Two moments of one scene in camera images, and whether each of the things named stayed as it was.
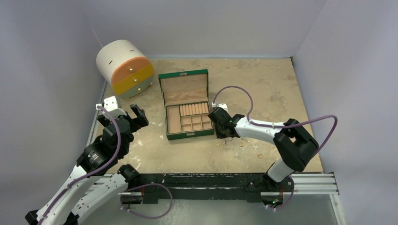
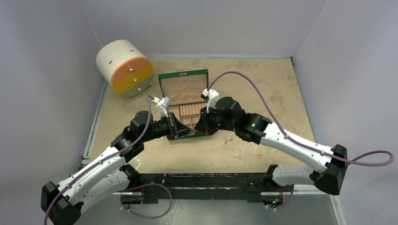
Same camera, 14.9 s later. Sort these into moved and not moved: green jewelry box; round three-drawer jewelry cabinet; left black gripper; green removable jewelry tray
Moved: left black gripper
Not moved: green removable jewelry tray; round three-drawer jewelry cabinet; green jewelry box
